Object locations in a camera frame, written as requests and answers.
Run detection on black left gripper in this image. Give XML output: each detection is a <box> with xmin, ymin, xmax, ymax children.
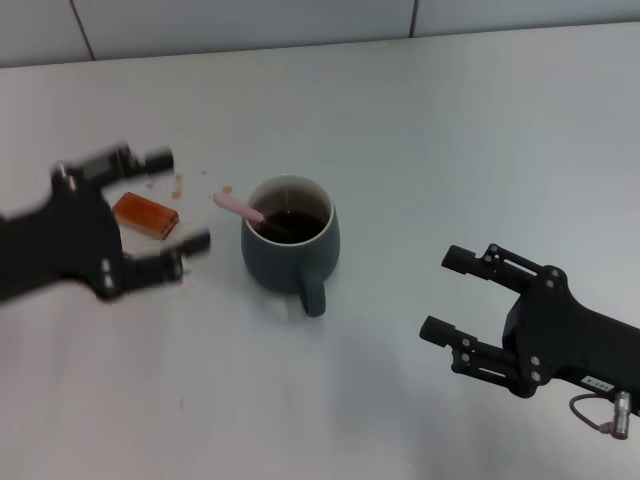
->
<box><xmin>0</xmin><ymin>143</ymin><xmax>212</xmax><ymax>302</ymax></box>

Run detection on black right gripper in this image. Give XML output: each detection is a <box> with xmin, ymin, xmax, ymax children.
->
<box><xmin>418</xmin><ymin>243</ymin><xmax>640</xmax><ymax>417</ymax></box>

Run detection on pink handled metal spoon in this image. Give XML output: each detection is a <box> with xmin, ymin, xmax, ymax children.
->
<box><xmin>213</xmin><ymin>191</ymin><xmax>296</xmax><ymax>239</ymax></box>

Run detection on grey ceramic cup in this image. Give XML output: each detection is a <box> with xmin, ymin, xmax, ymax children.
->
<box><xmin>240</xmin><ymin>174</ymin><xmax>340</xmax><ymax>319</ymax></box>

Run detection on stained orange wooden block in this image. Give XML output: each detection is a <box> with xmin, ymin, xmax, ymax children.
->
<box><xmin>113</xmin><ymin>191</ymin><xmax>180</xmax><ymax>242</ymax></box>

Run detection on dark coffee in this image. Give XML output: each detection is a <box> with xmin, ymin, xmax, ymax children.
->
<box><xmin>254</xmin><ymin>209</ymin><xmax>329</xmax><ymax>245</ymax></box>

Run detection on silver connector with cable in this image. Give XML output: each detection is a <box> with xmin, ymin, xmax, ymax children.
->
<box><xmin>569</xmin><ymin>391</ymin><xmax>634</xmax><ymax>437</ymax></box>

